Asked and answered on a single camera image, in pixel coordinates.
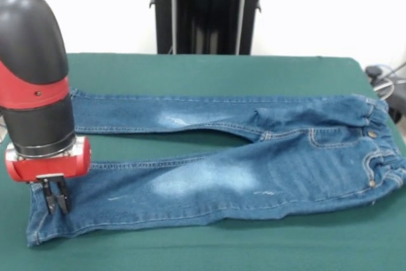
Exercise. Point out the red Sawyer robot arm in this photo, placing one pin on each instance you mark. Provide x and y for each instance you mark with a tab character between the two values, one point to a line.
31	61

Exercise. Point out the blue denim jeans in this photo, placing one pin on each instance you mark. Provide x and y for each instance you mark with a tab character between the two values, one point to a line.
222	182

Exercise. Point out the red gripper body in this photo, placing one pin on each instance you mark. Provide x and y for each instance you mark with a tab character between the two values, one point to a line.
50	166

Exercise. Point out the grey chair base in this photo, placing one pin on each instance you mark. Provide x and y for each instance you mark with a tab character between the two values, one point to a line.
374	71

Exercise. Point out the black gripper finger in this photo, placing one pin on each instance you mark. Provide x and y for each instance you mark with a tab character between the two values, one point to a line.
51	204
64	202

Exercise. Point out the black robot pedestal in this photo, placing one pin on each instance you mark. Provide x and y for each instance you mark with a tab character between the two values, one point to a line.
215	14

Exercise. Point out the dark green table cloth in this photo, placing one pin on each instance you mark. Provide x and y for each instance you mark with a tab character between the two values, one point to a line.
203	252

